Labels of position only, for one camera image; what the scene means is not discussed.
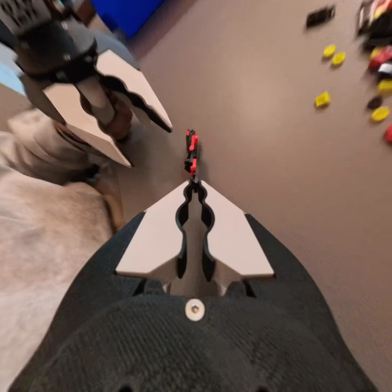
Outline pile of lego pieces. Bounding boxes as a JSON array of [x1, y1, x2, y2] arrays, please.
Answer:
[[355, 0, 392, 77]]

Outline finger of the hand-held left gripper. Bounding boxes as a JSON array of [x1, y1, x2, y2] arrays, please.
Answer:
[[97, 50, 173, 133], [21, 76, 133, 168]]

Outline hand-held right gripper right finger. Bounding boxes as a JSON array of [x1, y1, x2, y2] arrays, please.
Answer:
[[197, 180, 275, 296]]

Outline large blue plastic bin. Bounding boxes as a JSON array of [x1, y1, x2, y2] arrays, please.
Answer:
[[89, 0, 166, 38]]

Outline person's left hand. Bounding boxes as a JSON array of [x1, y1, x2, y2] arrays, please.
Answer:
[[104, 88, 134, 142]]

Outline black and red lego assembly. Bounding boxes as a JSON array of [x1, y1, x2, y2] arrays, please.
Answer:
[[184, 129, 200, 184]]

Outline person's left forearm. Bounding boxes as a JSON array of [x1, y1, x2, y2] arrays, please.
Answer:
[[0, 109, 106, 186]]

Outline black lego connector piece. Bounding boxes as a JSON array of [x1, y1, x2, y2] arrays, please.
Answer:
[[306, 7, 336, 29]]

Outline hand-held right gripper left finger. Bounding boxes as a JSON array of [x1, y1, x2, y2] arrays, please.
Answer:
[[115, 180, 194, 293]]

